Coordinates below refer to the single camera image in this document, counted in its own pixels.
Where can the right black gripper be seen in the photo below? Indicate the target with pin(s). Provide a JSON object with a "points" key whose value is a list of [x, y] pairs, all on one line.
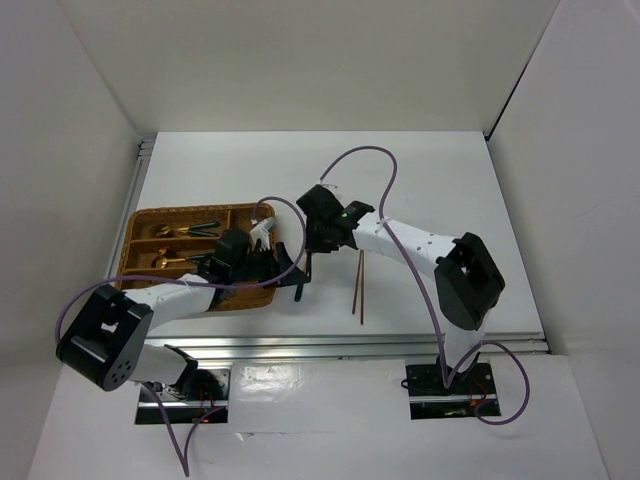
{"points": [[315, 245]]}

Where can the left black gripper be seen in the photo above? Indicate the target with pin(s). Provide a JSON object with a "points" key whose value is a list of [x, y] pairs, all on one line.
{"points": [[272, 264]]}

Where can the copper chopstick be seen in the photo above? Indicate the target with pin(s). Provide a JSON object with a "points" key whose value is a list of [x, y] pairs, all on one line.
{"points": [[360, 309], [357, 282]]}

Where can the gold spoon green handle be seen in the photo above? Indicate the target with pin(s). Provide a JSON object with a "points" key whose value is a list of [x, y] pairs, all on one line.
{"points": [[166, 257]]}

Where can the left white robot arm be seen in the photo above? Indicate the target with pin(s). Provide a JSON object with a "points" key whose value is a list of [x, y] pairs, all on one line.
{"points": [[106, 342]]}

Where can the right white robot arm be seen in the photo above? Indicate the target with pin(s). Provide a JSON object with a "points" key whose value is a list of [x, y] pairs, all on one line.
{"points": [[458, 278]]}

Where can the wicker cutlery tray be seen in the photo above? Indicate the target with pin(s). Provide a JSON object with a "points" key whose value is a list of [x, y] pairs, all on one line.
{"points": [[141, 246]]}

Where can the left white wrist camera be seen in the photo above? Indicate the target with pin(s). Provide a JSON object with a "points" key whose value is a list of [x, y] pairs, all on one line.
{"points": [[260, 234]]}

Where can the aluminium table rail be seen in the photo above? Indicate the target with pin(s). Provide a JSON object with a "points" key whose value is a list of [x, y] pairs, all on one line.
{"points": [[303, 348]]}

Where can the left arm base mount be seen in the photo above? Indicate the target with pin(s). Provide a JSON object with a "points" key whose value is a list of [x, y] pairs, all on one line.
{"points": [[181, 390]]}

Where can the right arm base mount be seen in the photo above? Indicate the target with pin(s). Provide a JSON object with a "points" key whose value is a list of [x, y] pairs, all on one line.
{"points": [[430, 399]]}

